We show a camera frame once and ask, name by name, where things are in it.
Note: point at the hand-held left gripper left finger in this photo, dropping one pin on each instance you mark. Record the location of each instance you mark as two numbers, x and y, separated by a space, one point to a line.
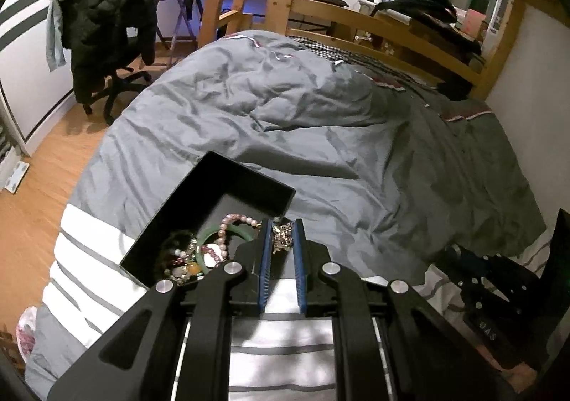
266 267

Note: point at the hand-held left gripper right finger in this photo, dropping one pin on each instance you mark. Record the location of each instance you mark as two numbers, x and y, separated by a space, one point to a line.
300 276

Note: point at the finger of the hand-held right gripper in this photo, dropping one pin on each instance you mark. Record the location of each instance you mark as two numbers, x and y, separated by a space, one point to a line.
472 259
472 296

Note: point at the green jade bangle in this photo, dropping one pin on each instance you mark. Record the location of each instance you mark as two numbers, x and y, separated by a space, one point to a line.
207 236

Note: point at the black rectangular box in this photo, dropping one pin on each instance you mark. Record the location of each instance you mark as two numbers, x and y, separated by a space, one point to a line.
213 178

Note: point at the grey white striped duvet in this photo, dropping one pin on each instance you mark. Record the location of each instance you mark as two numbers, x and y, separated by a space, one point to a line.
311 138

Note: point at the checkered bed sheet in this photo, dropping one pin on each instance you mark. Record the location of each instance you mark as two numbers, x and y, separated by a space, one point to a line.
320 47

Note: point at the black office chair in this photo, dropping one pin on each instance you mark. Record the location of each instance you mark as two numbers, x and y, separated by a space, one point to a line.
118 87

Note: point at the pink box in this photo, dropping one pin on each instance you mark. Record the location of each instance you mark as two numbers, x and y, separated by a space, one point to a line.
473 22

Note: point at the white plastic bag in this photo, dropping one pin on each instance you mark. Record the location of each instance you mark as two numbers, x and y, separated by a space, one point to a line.
26 334

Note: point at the pile of dark clothes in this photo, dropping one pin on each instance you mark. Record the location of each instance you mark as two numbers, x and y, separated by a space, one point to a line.
423 9

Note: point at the white flat floor device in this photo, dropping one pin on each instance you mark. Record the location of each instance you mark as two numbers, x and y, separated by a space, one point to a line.
15 176

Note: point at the small wooden folding table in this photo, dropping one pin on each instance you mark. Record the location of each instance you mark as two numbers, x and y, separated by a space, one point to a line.
173 13

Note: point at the black puffer jacket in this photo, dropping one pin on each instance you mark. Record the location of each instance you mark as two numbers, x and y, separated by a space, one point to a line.
107 18

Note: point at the light grey hooded garment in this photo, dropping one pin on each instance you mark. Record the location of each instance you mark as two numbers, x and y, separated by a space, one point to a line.
55 36

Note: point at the white wardrobe grey stripes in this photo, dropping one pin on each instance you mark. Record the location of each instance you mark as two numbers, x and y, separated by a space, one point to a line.
26 49

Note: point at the wooden bed frame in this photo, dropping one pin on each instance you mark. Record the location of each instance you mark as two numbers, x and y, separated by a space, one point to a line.
400 31

